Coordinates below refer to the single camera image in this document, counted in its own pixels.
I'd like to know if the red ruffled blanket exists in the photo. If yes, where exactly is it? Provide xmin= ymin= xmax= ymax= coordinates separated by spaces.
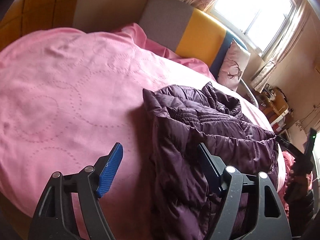
xmin=277 ymin=151 xmax=313 ymax=215

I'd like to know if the purple puffer jacket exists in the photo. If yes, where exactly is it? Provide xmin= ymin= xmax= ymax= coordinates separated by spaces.
xmin=143 ymin=83 xmax=278 ymax=239

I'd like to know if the grey metal bed rail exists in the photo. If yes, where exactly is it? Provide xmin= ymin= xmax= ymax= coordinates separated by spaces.
xmin=240 ymin=78 xmax=259 ymax=108

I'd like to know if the right pink curtain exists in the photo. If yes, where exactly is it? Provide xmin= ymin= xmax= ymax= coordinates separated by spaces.
xmin=251 ymin=0 xmax=311 ymax=93

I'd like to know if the deer print pillow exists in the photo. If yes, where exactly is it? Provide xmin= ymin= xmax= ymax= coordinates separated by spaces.
xmin=217 ymin=39 xmax=251 ymax=91

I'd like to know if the wooden wardrobe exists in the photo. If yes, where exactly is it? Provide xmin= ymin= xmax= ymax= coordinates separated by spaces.
xmin=1 ymin=0 xmax=78 ymax=49

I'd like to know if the pink bed quilt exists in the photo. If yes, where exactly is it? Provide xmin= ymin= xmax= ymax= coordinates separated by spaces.
xmin=0 ymin=22 xmax=286 ymax=240

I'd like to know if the grey yellow blue headboard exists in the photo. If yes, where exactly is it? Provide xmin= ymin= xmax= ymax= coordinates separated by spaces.
xmin=138 ymin=0 xmax=247 ymax=79

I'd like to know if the wooden desk with clutter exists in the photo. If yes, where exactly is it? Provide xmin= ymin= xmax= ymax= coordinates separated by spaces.
xmin=260 ymin=84 xmax=293 ymax=134

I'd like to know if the window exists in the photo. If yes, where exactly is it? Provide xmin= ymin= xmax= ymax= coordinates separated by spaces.
xmin=208 ymin=0 xmax=296 ymax=56

